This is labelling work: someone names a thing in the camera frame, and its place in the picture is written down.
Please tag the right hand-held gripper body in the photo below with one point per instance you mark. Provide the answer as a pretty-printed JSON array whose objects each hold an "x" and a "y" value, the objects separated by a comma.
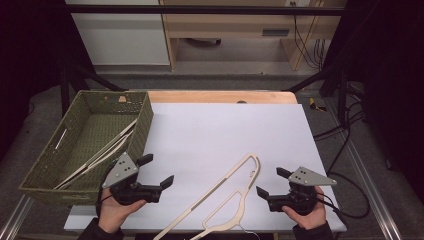
[{"x": 293, "y": 201}]

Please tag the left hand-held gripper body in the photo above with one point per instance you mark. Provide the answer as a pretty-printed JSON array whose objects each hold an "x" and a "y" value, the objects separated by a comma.
[{"x": 136, "y": 193}]

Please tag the beige wooden clothes hanger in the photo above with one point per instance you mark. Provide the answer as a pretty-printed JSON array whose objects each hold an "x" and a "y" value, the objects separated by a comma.
[
  {"x": 213, "y": 193},
  {"x": 100, "y": 153}
]

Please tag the green woven basket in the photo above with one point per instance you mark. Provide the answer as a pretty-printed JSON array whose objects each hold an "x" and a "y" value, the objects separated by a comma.
[{"x": 90, "y": 133}]

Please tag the person's right hand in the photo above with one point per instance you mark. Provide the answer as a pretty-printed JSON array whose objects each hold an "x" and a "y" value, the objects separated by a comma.
[{"x": 311, "y": 218}]

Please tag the person's left hand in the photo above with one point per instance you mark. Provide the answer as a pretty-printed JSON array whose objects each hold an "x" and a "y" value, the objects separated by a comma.
[{"x": 115, "y": 215}]

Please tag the white table sheet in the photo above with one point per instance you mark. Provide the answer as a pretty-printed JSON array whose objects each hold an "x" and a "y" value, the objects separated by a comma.
[{"x": 206, "y": 140}]

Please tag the yellow black hand tool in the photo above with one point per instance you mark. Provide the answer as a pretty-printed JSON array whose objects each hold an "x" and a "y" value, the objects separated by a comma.
[{"x": 313, "y": 104}]

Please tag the white cabinet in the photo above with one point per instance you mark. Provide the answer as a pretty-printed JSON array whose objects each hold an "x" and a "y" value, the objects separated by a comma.
[{"x": 123, "y": 40}]

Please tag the black curtain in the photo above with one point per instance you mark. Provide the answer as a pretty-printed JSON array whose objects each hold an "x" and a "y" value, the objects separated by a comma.
[
  {"x": 390, "y": 66},
  {"x": 30, "y": 50}
]

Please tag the light wooden desk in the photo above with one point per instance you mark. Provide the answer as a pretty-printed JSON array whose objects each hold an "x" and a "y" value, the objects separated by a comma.
[{"x": 230, "y": 25}]

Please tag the aluminium rail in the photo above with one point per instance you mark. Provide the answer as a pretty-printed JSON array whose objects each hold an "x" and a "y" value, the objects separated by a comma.
[
  {"x": 15, "y": 218},
  {"x": 373, "y": 200}
]

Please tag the black metal frame stand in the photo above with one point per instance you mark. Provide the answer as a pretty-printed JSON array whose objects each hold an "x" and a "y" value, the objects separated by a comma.
[
  {"x": 65, "y": 90},
  {"x": 340, "y": 96}
]

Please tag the black horizontal frame bar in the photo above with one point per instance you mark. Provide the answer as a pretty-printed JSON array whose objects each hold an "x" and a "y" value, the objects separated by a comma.
[{"x": 200, "y": 9}]

